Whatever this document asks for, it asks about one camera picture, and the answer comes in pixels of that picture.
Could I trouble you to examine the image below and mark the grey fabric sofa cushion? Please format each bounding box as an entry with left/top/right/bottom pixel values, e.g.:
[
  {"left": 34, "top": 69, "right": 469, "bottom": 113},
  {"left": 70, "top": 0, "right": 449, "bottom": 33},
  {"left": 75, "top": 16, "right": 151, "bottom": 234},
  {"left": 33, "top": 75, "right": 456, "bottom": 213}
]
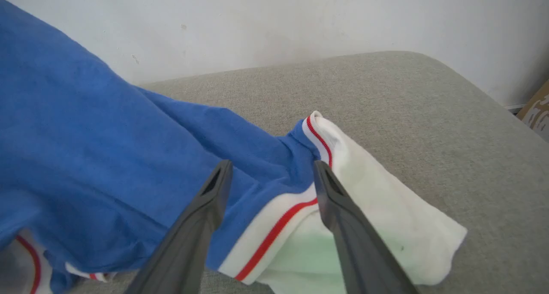
[{"left": 69, "top": 51, "right": 549, "bottom": 294}]

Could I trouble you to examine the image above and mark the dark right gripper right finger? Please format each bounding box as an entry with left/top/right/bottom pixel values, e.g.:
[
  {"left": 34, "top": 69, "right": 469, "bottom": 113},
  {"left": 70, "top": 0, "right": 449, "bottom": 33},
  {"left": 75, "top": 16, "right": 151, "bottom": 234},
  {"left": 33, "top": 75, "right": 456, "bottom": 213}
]
[{"left": 313, "top": 160, "right": 419, "bottom": 294}]

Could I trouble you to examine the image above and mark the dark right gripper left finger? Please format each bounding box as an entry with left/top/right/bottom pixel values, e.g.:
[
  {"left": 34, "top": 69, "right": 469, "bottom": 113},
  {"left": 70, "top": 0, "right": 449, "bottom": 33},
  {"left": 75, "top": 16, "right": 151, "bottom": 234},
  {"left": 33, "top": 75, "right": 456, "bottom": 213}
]
[{"left": 124, "top": 159, "right": 234, "bottom": 294}]

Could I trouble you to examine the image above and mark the brown cardboard box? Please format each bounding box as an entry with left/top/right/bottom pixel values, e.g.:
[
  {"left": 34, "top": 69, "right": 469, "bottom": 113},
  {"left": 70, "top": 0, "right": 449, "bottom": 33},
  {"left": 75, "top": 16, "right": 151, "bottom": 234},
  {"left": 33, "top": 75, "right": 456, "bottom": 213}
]
[{"left": 516, "top": 80, "right": 549, "bottom": 143}]

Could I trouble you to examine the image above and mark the blue white red-striped shirt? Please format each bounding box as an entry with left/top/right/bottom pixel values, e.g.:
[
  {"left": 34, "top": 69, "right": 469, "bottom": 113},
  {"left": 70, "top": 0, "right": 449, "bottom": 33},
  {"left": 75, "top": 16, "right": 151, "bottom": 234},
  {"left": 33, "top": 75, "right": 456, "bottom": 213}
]
[{"left": 0, "top": 0, "right": 468, "bottom": 294}]

